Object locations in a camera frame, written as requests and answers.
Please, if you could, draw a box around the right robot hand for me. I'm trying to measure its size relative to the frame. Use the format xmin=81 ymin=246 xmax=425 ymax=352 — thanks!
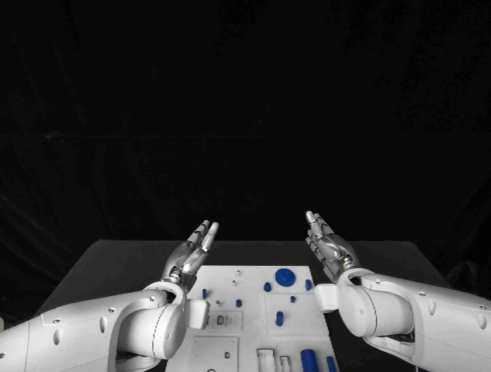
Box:
xmin=305 ymin=210 xmax=363 ymax=284

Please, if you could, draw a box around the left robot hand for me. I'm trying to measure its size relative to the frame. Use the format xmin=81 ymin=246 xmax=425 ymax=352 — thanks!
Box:
xmin=159 ymin=219 xmax=221 ymax=293

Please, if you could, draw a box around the white task board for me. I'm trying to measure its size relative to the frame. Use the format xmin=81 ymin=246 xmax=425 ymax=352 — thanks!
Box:
xmin=165 ymin=264 xmax=341 ymax=372

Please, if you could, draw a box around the large blue gear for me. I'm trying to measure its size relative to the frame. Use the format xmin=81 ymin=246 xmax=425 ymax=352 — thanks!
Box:
xmin=275 ymin=267 xmax=296 ymax=288

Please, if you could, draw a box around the thick blue cylinder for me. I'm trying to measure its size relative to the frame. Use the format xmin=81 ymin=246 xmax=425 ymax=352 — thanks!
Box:
xmin=301 ymin=349 xmax=321 ymax=372

